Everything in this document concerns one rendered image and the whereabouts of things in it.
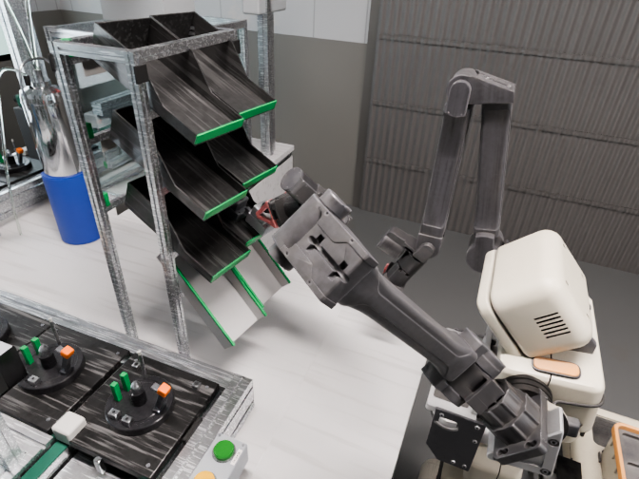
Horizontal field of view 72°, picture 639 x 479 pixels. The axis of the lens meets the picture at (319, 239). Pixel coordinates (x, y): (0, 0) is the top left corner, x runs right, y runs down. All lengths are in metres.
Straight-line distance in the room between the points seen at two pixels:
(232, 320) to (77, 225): 0.87
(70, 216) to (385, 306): 1.45
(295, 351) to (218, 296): 0.29
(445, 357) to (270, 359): 0.69
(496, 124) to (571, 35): 2.30
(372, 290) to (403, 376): 0.77
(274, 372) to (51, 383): 0.52
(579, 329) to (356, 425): 0.57
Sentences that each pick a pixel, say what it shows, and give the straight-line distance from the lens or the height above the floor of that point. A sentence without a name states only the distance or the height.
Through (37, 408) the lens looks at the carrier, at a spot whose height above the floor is 0.97.
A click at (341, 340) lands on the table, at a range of 1.34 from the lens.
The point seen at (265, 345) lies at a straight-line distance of 1.32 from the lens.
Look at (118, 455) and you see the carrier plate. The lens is 1.04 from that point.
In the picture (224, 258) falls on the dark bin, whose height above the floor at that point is 1.20.
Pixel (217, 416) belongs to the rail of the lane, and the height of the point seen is 0.95.
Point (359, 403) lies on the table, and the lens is 1.20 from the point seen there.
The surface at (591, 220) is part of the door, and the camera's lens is 3.64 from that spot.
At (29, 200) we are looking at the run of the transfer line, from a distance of 2.26.
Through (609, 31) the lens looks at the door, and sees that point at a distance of 3.28.
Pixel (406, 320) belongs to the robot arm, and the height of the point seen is 1.42.
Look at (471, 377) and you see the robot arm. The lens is 0.77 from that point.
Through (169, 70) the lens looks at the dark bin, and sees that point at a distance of 1.05.
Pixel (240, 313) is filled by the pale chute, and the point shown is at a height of 1.02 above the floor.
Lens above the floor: 1.81
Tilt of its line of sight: 33 degrees down
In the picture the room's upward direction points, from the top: 3 degrees clockwise
